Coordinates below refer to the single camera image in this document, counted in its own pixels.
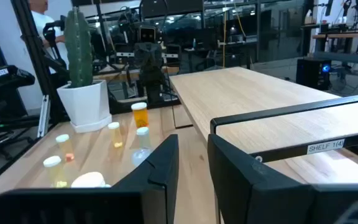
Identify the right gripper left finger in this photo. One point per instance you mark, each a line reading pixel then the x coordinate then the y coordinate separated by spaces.
pixel 154 193

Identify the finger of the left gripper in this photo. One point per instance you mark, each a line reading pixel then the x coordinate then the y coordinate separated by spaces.
pixel 141 54
pixel 155 54

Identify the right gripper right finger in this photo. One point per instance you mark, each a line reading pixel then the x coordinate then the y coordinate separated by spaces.
pixel 259 202

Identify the clear pill bottle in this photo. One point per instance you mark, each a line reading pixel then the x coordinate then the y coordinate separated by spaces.
pixel 140 157

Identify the teal pill bottle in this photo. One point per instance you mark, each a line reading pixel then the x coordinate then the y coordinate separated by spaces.
pixel 144 140

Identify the large orange pill bottle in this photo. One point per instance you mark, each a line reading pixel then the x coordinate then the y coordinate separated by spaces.
pixel 140 116

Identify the white labelled medicine bottle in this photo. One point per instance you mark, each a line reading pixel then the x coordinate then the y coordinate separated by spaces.
pixel 89 180

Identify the pale yellow pill bottle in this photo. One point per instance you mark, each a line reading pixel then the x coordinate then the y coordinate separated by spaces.
pixel 116 137

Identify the yellow-green pill bottle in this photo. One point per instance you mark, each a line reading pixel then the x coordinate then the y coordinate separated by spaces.
pixel 54 171

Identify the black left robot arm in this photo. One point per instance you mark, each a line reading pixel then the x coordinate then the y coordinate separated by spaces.
pixel 152 84

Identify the white shelf label sticker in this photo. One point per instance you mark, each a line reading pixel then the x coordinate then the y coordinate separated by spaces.
pixel 325 146

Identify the wooden background table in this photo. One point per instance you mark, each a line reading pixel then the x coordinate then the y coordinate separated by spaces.
pixel 117 76

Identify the white hexagonal plant pot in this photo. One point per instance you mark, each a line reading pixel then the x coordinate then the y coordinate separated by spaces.
pixel 85 105

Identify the person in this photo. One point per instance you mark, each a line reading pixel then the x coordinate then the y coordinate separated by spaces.
pixel 42 23

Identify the black computer tower blue light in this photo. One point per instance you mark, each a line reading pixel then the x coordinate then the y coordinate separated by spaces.
pixel 314 73

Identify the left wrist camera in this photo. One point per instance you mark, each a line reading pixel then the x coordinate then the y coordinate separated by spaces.
pixel 148 34

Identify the wooden shelf black metal frame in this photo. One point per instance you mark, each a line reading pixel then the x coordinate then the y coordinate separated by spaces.
pixel 259 99

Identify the black aluminium rig frame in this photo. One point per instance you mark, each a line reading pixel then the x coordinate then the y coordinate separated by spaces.
pixel 33 46

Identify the silver aluminium bracket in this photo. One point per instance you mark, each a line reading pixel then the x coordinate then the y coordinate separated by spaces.
pixel 43 116

